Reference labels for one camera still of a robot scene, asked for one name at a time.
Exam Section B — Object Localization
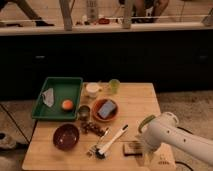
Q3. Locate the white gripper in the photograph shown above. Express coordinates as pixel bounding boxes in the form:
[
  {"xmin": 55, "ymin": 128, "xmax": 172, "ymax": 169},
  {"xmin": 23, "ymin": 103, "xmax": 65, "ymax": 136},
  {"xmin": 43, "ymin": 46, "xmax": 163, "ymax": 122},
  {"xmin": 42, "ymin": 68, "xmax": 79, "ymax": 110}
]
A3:
[{"xmin": 136, "ymin": 142, "xmax": 156, "ymax": 167}]

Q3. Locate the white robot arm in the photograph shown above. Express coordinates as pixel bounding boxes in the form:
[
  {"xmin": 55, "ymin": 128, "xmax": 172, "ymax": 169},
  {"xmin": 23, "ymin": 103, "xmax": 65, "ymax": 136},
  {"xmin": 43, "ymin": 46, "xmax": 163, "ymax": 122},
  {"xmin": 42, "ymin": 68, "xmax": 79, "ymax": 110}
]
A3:
[{"xmin": 137, "ymin": 112, "xmax": 213, "ymax": 167}]

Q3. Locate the orange bowl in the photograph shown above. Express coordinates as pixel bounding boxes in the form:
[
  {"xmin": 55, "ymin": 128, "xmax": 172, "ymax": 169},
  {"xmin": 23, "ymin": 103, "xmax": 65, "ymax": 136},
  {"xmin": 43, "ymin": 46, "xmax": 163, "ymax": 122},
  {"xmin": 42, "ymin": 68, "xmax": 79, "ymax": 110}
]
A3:
[{"xmin": 91, "ymin": 99, "xmax": 118, "ymax": 122}]

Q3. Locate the purple bowl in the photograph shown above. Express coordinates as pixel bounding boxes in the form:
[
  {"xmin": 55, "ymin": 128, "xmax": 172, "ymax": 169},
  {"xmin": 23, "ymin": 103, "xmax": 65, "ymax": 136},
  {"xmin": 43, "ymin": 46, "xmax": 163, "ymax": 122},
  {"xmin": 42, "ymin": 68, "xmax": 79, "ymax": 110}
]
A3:
[{"xmin": 53, "ymin": 124, "xmax": 80, "ymax": 151}]

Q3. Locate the green chili pepper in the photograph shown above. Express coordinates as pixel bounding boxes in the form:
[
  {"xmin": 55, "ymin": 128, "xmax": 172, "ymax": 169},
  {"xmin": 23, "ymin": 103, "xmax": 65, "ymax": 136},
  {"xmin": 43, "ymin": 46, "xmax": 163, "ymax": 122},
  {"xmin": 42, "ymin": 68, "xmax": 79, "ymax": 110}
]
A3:
[{"xmin": 138, "ymin": 115, "xmax": 155, "ymax": 133}]

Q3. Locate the metal fork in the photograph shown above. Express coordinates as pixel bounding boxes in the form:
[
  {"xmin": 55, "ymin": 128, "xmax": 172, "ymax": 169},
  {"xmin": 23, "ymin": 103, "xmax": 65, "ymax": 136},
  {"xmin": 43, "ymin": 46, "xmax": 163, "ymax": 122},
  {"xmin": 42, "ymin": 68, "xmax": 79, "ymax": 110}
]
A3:
[{"xmin": 86, "ymin": 127, "xmax": 109, "ymax": 157}]

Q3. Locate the blue sponge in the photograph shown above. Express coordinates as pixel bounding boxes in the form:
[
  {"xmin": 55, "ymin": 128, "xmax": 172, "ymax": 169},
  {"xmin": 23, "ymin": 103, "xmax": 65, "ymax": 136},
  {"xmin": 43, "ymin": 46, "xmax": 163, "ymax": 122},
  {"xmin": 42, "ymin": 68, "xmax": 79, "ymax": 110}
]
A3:
[{"xmin": 98, "ymin": 100, "xmax": 116, "ymax": 119}]

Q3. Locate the brown grape bunch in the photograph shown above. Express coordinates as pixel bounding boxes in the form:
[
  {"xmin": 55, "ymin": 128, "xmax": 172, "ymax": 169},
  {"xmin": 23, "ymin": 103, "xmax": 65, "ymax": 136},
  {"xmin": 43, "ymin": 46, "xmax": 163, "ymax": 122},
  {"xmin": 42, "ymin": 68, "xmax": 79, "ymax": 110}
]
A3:
[{"xmin": 81, "ymin": 122, "xmax": 105, "ymax": 137}]

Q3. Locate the green transparent cup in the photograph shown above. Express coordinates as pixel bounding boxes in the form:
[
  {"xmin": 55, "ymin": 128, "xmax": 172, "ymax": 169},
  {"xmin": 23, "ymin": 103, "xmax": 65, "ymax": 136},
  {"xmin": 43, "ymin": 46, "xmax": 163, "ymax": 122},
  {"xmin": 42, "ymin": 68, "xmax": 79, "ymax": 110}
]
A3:
[{"xmin": 109, "ymin": 79, "xmax": 120, "ymax": 94}]

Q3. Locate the white cup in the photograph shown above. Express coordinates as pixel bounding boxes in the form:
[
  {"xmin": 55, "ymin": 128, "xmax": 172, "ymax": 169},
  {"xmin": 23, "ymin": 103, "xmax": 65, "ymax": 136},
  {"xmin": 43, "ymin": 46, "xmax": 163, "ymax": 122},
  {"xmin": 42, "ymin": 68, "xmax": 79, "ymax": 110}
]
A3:
[{"xmin": 86, "ymin": 83, "xmax": 100, "ymax": 98}]

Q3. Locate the orange fruit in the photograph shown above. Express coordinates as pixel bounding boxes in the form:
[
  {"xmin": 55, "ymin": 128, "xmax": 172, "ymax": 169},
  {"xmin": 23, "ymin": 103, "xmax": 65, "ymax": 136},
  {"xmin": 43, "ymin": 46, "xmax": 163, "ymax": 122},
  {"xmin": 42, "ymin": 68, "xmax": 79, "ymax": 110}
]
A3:
[{"xmin": 61, "ymin": 99, "xmax": 74, "ymax": 111}]

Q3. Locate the green plastic tray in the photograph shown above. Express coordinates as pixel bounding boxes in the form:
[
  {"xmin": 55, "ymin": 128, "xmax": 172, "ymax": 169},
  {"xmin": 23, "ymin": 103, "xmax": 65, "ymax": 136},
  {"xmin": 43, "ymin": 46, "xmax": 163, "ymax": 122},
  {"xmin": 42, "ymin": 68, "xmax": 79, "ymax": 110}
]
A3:
[{"xmin": 32, "ymin": 77, "xmax": 83, "ymax": 121}]

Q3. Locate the crumpled white cloth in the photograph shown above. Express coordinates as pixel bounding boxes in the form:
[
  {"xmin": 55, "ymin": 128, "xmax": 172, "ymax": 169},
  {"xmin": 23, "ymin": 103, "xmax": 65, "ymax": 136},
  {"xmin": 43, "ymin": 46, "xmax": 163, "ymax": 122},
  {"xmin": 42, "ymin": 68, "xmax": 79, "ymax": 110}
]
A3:
[{"xmin": 42, "ymin": 88, "xmax": 54, "ymax": 107}]

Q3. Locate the person in background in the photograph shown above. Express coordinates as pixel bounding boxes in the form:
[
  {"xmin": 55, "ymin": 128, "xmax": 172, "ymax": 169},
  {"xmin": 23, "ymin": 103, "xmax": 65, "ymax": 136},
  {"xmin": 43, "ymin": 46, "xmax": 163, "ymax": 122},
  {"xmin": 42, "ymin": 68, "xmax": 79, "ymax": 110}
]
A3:
[{"xmin": 0, "ymin": 0, "xmax": 50, "ymax": 27}]

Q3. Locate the black floor cable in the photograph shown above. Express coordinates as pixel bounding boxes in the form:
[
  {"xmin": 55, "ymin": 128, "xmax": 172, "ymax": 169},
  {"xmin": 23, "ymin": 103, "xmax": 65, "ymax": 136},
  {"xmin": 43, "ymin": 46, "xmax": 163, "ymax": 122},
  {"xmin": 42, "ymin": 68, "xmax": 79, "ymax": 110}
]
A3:
[{"xmin": 174, "ymin": 125, "xmax": 195, "ymax": 171}]

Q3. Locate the white handled brush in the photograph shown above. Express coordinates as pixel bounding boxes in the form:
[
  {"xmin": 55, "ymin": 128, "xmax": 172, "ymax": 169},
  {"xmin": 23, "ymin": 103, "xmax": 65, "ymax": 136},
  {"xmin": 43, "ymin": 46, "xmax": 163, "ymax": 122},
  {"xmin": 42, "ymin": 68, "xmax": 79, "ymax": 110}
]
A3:
[{"xmin": 95, "ymin": 125, "xmax": 128, "ymax": 159}]

